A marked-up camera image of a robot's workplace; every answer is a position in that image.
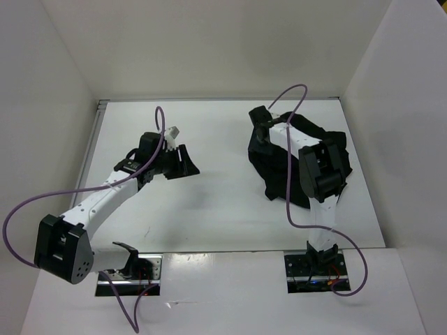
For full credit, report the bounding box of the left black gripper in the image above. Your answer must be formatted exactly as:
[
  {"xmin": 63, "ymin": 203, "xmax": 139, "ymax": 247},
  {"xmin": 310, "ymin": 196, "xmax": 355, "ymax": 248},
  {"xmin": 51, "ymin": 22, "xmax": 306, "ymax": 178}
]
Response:
[{"xmin": 152, "ymin": 144, "xmax": 200, "ymax": 180}]

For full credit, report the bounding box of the black pleated skirt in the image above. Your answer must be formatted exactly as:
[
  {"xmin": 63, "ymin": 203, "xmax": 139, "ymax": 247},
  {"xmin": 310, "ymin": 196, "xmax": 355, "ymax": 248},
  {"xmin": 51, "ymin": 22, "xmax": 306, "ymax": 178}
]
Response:
[{"xmin": 248, "ymin": 114, "xmax": 352, "ymax": 209}]

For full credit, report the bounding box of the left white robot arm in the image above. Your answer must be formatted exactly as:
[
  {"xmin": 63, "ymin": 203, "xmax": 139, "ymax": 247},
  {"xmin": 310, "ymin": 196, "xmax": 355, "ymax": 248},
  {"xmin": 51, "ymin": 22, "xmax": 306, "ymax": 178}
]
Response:
[{"xmin": 34, "ymin": 126, "xmax": 200, "ymax": 284}]

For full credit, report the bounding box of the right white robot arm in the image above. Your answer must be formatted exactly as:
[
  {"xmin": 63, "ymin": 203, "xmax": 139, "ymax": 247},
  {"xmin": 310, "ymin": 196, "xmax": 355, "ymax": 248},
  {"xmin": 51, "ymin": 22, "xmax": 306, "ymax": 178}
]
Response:
[{"xmin": 248, "ymin": 106, "xmax": 352, "ymax": 275}]

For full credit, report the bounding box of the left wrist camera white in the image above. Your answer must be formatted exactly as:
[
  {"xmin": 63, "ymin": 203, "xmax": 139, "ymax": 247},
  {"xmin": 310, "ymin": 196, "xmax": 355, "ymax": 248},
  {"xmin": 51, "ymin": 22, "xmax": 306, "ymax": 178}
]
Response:
[{"xmin": 164, "ymin": 126, "xmax": 179, "ymax": 151}]

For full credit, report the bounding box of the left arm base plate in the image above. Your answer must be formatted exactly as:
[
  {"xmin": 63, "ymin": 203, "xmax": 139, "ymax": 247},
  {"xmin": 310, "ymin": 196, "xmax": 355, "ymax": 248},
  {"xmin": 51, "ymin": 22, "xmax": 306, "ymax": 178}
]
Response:
[{"xmin": 104, "ymin": 253, "xmax": 163, "ymax": 297}]

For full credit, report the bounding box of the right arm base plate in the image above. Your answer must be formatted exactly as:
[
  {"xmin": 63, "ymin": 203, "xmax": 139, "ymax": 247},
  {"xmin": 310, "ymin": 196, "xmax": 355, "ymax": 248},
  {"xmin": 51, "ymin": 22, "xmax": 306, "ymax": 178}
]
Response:
[{"xmin": 284, "ymin": 251, "xmax": 351, "ymax": 294}]

